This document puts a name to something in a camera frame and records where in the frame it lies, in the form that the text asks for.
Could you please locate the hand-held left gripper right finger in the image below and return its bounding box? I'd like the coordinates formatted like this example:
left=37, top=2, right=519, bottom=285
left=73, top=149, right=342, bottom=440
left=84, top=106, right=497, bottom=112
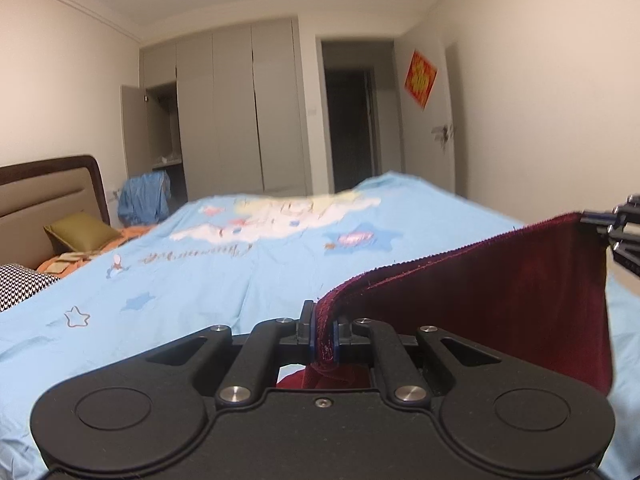
left=332, top=314, right=503, bottom=407

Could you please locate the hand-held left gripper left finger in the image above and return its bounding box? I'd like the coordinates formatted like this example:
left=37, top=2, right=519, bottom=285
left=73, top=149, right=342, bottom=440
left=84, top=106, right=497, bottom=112
left=145, top=300, right=317, bottom=408

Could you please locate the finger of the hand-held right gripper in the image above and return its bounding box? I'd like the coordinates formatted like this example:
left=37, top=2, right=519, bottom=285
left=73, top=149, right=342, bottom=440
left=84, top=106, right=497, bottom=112
left=595, top=225, right=640, bottom=277
left=580, top=192, right=640, bottom=227

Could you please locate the dark red sweater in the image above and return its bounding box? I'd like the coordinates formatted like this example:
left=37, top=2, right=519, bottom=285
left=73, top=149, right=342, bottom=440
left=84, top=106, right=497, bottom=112
left=275, top=212, right=615, bottom=393

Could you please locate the light blue printed blanket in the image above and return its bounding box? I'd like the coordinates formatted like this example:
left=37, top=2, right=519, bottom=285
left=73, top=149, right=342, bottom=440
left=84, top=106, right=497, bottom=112
left=0, top=172, right=640, bottom=480

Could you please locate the white room door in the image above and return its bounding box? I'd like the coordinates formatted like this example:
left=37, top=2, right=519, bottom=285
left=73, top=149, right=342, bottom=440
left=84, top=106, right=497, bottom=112
left=395, top=37, right=458, bottom=196

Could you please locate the orange bed sheet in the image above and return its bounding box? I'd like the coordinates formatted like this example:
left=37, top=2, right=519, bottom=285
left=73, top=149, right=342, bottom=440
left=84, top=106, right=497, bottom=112
left=35, top=225, right=157, bottom=277

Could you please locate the blue garment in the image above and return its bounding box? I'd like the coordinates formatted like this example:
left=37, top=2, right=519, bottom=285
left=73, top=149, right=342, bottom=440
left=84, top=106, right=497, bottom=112
left=117, top=170, right=173, bottom=226

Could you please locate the grey wardrobe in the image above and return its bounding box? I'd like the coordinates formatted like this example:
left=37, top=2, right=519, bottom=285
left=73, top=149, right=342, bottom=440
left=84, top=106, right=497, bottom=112
left=120, top=17, right=308, bottom=201

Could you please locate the red diamond door decoration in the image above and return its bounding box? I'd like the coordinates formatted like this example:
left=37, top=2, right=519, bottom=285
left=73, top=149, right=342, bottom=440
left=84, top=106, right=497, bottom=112
left=404, top=49, right=438, bottom=111

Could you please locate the olive green pillow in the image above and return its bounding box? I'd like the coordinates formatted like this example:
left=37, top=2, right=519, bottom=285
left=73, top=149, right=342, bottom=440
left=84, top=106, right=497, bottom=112
left=44, top=211, right=123, bottom=255

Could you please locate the open grey wardrobe door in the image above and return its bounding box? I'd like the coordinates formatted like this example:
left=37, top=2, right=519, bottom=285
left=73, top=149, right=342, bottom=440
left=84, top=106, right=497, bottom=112
left=120, top=85, right=153, bottom=178

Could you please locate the brown padded bed headboard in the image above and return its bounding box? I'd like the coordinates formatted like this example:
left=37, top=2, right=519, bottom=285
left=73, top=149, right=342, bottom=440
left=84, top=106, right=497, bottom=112
left=0, top=155, right=112, bottom=268

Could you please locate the houndstooth pillow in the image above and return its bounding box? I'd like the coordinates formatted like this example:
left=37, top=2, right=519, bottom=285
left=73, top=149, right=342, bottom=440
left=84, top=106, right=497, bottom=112
left=0, top=263, right=63, bottom=313

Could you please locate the black door handle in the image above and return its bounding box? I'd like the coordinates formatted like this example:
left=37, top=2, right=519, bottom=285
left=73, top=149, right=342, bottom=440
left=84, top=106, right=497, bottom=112
left=430, top=122, right=454, bottom=153

